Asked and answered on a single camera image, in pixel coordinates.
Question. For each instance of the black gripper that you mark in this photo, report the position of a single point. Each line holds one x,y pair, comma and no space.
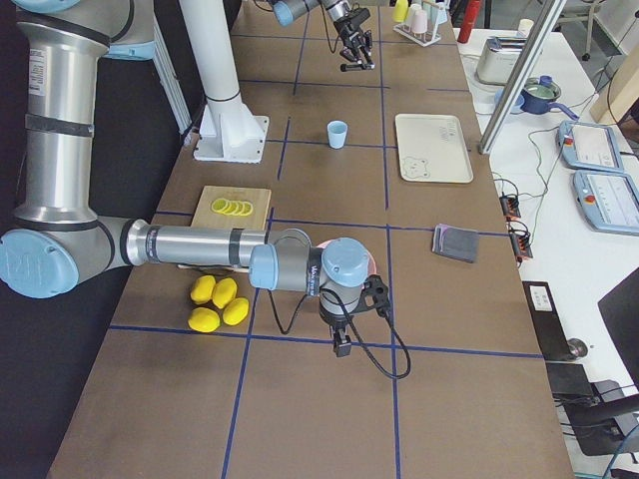
335,320
347,22

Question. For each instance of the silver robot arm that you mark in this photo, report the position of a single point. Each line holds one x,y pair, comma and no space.
287,12
60,242

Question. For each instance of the yellow cup on rack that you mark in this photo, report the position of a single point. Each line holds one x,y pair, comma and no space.
400,10

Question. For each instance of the white cup rack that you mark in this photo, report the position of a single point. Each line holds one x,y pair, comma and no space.
437,15

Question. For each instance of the pink cup on rack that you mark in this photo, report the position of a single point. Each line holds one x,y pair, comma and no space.
418,22

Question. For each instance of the light blue plastic cup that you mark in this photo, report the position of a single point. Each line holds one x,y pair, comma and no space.
336,133

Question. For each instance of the yellow lemon front right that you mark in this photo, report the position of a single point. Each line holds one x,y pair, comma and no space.
236,311

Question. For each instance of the yellow lemon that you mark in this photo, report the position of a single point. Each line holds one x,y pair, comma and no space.
224,292
202,289
204,320
236,311

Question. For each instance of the cream bear tray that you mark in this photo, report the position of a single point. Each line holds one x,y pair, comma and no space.
431,149

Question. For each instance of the red bottle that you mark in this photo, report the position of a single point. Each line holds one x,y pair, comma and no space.
469,18

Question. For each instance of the yellow lemon back right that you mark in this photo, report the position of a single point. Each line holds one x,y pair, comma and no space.
224,292

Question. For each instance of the silver toaster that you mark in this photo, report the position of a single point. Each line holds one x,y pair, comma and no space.
498,58

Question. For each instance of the yellow lemon front left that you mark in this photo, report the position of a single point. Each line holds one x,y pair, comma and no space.
204,320

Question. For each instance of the yellow lemon back left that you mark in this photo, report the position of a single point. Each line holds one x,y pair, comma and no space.
202,289

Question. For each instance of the grey folded cloth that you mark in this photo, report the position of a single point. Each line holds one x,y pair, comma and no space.
456,243

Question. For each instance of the lemon slices row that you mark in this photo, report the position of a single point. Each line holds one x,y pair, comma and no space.
232,208

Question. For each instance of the wooden cutting board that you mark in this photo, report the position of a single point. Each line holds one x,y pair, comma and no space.
204,218

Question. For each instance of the blue pot with lid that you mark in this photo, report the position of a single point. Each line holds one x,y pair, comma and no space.
541,95

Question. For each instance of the lower orange power strip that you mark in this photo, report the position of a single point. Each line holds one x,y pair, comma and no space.
520,237

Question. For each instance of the orange power strip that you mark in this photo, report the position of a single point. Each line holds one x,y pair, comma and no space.
520,237
510,207

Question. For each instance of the upper orange power strip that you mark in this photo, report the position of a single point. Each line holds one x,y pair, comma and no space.
510,207

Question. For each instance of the upper teach pendant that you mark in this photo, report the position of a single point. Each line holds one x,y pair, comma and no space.
586,146

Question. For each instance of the teach pendant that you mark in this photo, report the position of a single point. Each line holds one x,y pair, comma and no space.
609,201
586,146

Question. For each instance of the lower teach pendant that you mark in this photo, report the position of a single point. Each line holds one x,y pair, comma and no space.
609,201

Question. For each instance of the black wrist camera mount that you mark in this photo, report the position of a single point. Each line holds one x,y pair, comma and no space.
374,296

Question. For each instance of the aluminium frame post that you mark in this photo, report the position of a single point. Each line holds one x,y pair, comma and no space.
523,67

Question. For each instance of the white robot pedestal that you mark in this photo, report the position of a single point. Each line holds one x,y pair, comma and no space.
229,131

